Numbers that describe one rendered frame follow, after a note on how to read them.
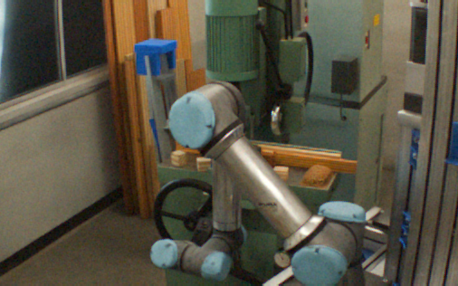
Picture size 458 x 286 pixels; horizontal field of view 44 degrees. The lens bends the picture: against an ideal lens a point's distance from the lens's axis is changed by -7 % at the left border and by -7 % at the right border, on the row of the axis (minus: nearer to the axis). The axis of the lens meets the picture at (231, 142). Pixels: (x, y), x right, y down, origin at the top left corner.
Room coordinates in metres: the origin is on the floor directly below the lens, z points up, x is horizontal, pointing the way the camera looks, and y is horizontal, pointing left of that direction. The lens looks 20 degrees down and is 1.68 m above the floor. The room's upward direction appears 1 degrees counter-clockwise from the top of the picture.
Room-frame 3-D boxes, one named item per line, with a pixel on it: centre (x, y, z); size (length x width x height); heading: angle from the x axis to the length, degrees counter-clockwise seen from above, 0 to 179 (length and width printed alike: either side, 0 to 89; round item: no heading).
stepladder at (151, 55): (2.87, 0.32, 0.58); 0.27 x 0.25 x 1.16; 66
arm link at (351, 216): (1.28, -0.26, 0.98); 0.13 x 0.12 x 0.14; 154
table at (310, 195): (1.87, -0.04, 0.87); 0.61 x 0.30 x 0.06; 68
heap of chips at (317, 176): (1.80, -0.28, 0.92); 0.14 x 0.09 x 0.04; 158
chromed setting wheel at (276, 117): (2.08, -0.17, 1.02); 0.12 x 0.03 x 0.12; 158
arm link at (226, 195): (1.41, 0.01, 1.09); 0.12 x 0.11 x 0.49; 64
